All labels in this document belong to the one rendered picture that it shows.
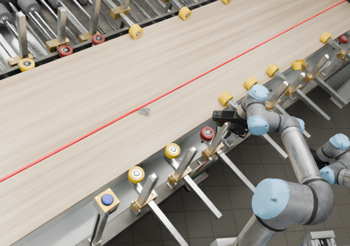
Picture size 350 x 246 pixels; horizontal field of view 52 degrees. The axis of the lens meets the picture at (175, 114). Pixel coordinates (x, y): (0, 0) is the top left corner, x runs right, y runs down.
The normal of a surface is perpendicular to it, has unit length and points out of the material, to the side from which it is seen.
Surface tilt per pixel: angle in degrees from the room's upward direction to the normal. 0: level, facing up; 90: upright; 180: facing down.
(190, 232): 0
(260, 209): 83
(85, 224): 0
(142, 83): 0
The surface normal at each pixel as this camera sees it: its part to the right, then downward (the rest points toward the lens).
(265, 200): -0.92, -0.30
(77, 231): 0.27, -0.57
